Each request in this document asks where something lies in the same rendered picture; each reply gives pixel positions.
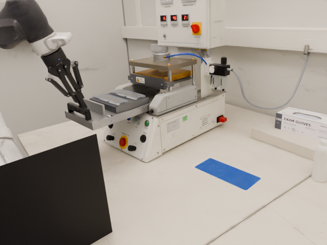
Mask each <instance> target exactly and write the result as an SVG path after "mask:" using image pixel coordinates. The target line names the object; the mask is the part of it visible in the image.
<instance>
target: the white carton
mask: <svg viewBox="0 0 327 245"><path fill-rule="evenodd" d="M275 128H277V129H280V130H284V131H288V132H291V133H295V134H298V135H301V136H305V137H308V138H312V139H316V140H322V139H326V140H327V114H323V113H318V112H314V111H309V110H304V109H299V108H295V107H291V106H289V107H287V108H285V109H283V110H281V111H279V112H277V113H276V117H275Z"/></svg>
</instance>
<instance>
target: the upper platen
mask: <svg viewBox="0 0 327 245"><path fill-rule="evenodd" d="M135 74H141V75H146V76H152V77H158V78H163V79H166V81H168V72H167V71H165V70H157V69H148V70H143V71H139V72H135ZM171 74H172V81H174V83H175V84H176V83H179V82H182V81H186V80H189V79H191V77H190V76H191V71H190V70H183V69H175V70H172V71H171Z"/></svg>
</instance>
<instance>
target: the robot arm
mask: <svg viewBox="0 0 327 245"><path fill-rule="evenodd" d="M72 38H73V35H72V34H71V33H70V32H54V30H53V29H52V27H51V26H50V25H49V24H48V21H47V18H46V16H45V14H44V13H43V11H42V10H41V8H40V6H39V4H38V3H37V2H36V1H35V0H6V2H5V6H4V7H3V9H2V10H1V12H0V48H2V49H13V48H14V47H16V46H18V45H19V44H20V43H21V42H23V41H25V40H27V41H28V42H29V43H30V45H31V47H32V48H33V49H32V52H34V53H36V54H37V55H41V59H42V61H43V62H44V64H45V65H46V67H47V69H48V73H49V75H48V77H46V78H45V80H46V81H48V82H50V83H52V84H53V85H54V86H55V87H56V88H57V89H58V90H59V91H60V92H61V93H62V94H63V95H64V96H66V97H70V96H71V97H72V99H73V100H74V102H76V103H78V104H79V105H80V106H82V107H85V108H87V105H86V103H85V102H84V100H83V99H84V96H83V94H82V92H81V88H83V82H82V79H81V76H80V72H79V69H78V62H77V61H70V60H69V59H68V58H67V57H66V55H65V53H64V52H63V50H62V48H61V47H62V46H65V45H67V44H68V43H69V42H70V41H71V39H72ZM71 66H72V69H73V72H74V76H75V79H76V81H75V80H74V78H73V76H72V74H71V72H70V67H71ZM65 75H66V76H67V78H68V80H69V82H70V83H71V85H72V86H73V88H74V90H75V92H74V91H73V90H72V88H71V86H70V85H69V83H68V81H67V80H66V77H65ZM53 76H56V77H58V78H59V79H60V80H61V82H62V84H63V85H64V87H65V88H66V90H67V91H66V90H65V89H64V88H63V87H62V86H61V85H60V84H59V83H58V82H56V81H55V80H54V78H53ZM22 158H23V156H22V154H21V153H20V151H19V149H18V144H17V142H16V140H15V138H14V136H13V134H12V132H11V130H10V129H9V128H8V127H7V126H6V123H5V121H4V118H3V116H2V114H1V111H0V166H2V165H4V164H7V163H10V162H13V161H16V160H19V159H22Z"/></svg>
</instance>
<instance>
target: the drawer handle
mask: <svg viewBox="0 0 327 245"><path fill-rule="evenodd" d="M67 108H68V112H69V113H71V112H74V111H75V112H77V113H80V114H82V115H85V119H86V120H87V121H88V120H91V113H90V110H89V109H87V108H85V107H82V106H79V105H77V104H74V103H71V102H70V103H67Z"/></svg>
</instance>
